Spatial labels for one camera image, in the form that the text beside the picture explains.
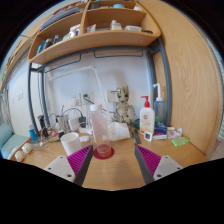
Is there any white desk lamp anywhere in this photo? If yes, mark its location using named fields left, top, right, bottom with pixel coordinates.
left=46, top=64, right=113, bottom=116

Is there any small white round object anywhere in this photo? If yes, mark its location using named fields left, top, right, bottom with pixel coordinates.
left=21, top=142, right=34, bottom=155
left=14, top=150, right=26, bottom=163

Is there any flat round red coaster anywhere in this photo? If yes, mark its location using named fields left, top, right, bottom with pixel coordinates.
left=93, top=146, right=115, bottom=160

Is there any white pump bottle red head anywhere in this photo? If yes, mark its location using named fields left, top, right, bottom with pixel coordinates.
left=139, top=95, right=156, bottom=136

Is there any blue tube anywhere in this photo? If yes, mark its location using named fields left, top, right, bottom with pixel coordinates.
left=27, top=123, right=39, bottom=144

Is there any white tissue pack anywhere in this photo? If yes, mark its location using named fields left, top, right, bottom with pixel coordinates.
left=107, top=121, right=132, bottom=142

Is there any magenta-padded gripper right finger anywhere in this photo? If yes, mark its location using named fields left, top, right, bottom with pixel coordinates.
left=133, top=143, right=184, bottom=186

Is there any white wall box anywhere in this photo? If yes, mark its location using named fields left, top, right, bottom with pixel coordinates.
left=107, top=89, right=118, bottom=103

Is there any black plug charger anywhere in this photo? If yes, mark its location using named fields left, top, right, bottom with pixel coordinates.
left=78, top=115, right=87, bottom=129

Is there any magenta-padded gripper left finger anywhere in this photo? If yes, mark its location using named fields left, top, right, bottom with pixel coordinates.
left=43, top=143, right=95, bottom=188

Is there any clear plastic bottle white cap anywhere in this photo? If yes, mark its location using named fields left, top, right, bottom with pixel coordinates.
left=89, top=103, right=113, bottom=158

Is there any white power adapter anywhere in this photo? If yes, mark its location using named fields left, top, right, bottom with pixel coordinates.
left=68, top=116, right=81, bottom=132

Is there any translucent blue spray bottle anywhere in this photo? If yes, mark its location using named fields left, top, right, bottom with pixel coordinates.
left=151, top=83, right=167, bottom=126

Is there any small white clock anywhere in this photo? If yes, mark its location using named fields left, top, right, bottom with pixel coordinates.
left=143, top=131, right=154, bottom=142

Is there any wooden shelf unit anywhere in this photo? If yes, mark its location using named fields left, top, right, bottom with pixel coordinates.
left=27, top=0, right=162, bottom=66

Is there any white paper cup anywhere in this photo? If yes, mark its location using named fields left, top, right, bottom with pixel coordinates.
left=59, top=132, right=83, bottom=157

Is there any teal pillow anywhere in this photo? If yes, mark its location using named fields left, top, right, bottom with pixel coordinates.
left=0, top=123, right=14, bottom=148

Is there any tree creature figurine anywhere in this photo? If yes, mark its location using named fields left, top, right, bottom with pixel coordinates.
left=114, top=85, right=137, bottom=127

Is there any small blue box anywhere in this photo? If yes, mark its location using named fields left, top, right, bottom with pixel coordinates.
left=153, top=123, right=168, bottom=140

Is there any green translucent pouch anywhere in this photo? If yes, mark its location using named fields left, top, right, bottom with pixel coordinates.
left=171, top=135, right=190, bottom=147

